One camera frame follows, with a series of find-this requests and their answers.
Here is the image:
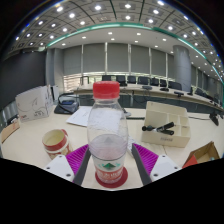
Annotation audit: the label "flat brown cardboard piece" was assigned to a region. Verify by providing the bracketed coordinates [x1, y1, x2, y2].
[0, 118, 21, 144]

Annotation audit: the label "beige desk organizer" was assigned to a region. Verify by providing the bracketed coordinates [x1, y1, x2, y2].
[140, 100, 192, 149]

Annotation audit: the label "white printed carton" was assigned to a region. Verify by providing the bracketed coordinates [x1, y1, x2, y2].
[14, 84, 54, 124]

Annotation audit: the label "black binder clips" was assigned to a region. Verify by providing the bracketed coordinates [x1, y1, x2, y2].
[141, 121, 176, 136]

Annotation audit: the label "clear red-capped water bottle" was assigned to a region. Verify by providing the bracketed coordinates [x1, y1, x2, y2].
[87, 80, 130, 185]

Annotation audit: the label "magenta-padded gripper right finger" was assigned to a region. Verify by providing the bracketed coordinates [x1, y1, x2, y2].
[130, 143, 183, 187]

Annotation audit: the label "white paper sheet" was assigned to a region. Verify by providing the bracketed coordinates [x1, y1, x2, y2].
[65, 105, 93, 128]

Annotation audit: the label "open brown cardboard box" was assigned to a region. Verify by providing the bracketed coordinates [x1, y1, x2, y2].
[181, 140, 221, 169]

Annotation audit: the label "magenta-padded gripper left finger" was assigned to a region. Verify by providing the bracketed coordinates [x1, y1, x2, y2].
[43, 143, 92, 187]

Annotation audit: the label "round ceiling lights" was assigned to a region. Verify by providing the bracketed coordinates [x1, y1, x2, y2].
[13, 0, 224, 73]

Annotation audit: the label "black conference phone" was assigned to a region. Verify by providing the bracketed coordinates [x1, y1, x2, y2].
[53, 92, 81, 116]

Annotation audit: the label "black office chairs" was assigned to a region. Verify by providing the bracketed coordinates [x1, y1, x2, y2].
[100, 74, 221, 101]

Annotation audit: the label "black desktop microphone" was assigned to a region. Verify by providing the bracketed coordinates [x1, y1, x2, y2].
[208, 111, 221, 127]

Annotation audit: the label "red floral cup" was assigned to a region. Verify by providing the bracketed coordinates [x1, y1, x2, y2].
[41, 128, 72, 160]

